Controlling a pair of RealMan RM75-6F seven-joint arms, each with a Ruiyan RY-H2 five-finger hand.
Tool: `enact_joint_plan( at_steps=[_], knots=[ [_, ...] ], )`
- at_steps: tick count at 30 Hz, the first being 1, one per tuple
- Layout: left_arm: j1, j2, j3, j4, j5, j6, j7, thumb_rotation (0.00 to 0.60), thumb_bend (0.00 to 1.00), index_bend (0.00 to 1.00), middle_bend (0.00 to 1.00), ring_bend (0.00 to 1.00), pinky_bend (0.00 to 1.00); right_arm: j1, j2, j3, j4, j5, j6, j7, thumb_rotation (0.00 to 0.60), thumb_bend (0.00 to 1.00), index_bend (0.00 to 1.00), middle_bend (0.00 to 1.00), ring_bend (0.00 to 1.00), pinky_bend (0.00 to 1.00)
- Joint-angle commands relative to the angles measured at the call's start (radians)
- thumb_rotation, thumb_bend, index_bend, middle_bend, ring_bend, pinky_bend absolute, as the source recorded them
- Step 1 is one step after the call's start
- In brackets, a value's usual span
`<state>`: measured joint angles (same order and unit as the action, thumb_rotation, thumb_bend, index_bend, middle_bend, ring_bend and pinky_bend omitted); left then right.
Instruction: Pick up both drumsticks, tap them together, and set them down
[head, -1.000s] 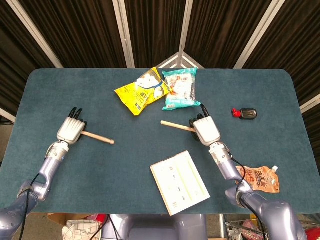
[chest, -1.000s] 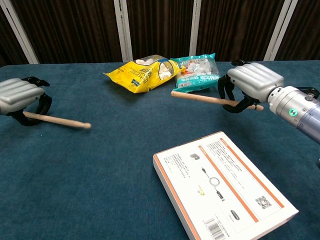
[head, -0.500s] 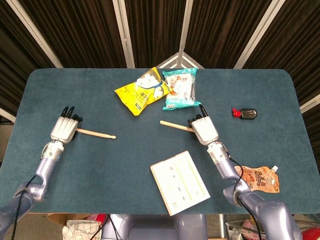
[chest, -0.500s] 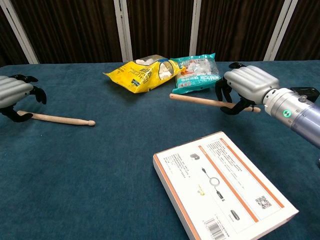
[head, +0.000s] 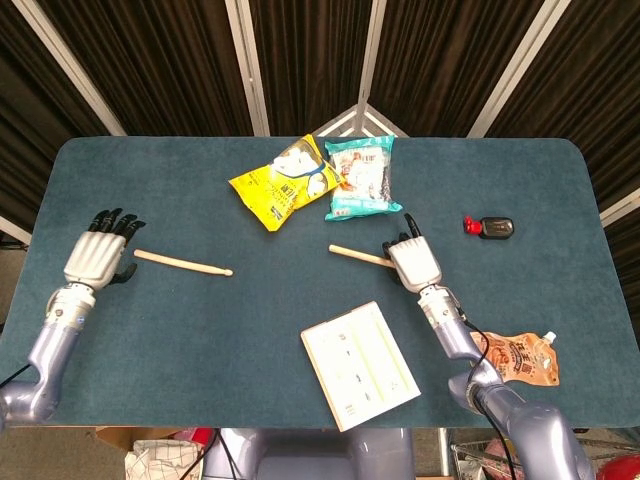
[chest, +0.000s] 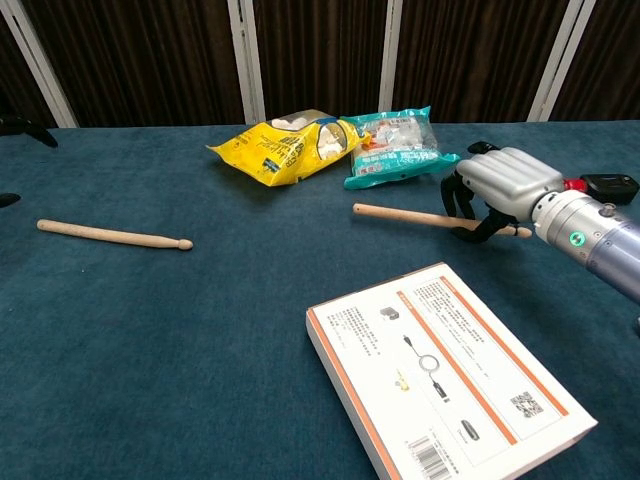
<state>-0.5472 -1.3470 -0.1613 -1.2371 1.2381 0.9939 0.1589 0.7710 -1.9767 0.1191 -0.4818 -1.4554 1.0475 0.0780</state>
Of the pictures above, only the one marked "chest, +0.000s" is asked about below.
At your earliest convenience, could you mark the white product box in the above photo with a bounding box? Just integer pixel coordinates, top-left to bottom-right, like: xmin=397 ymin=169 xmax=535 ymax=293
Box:
xmin=305 ymin=261 xmax=599 ymax=480

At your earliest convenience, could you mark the wooden drumstick with black ring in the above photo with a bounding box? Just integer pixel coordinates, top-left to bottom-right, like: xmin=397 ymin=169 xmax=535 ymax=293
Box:
xmin=352 ymin=202 xmax=534 ymax=239

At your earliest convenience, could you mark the blue felt table cover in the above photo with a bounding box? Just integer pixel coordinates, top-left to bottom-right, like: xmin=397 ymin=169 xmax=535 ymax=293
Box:
xmin=0 ymin=119 xmax=640 ymax=480

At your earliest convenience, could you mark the yellow snack bag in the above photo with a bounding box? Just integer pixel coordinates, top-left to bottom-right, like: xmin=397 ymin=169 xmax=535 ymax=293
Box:
xmin=206 ymin=108 xmax=364 ymax=188

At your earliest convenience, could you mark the white screen frame post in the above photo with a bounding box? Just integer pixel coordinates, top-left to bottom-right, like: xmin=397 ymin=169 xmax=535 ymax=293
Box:
xmin=227 ymin=0 xmax=267 ymax=125
xmin=526 ymin=0 xmax=597 ymax=123
xmin=378 ymin=0 xmax=404 ymax=124
xmin=0 ymin=0 xmax=80 ymax=129

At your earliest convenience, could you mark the black bottle with red cap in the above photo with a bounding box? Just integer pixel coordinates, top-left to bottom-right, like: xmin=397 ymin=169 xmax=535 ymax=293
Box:
xmin=563 ymin=173 xmax=640 ymax=206

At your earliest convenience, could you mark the plain wooden drumstick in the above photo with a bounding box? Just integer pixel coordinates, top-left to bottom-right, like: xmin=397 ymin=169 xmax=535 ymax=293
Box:
xmin=36 ymin=218 xmax=194 ymax=251

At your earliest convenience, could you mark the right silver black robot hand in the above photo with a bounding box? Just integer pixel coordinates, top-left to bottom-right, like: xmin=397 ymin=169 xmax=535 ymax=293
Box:
xmin=439 ymin=141 xmax=566 ymax=245

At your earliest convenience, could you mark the teal snack bag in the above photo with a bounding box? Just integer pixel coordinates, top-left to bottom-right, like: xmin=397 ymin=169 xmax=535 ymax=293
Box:
xmin=339 ymin=105 xmax=462 ymax=191

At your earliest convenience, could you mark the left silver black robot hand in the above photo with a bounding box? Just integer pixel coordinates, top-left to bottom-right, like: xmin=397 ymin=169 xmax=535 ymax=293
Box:
xmin=0 ymin=114 xmax=59 ymax=209

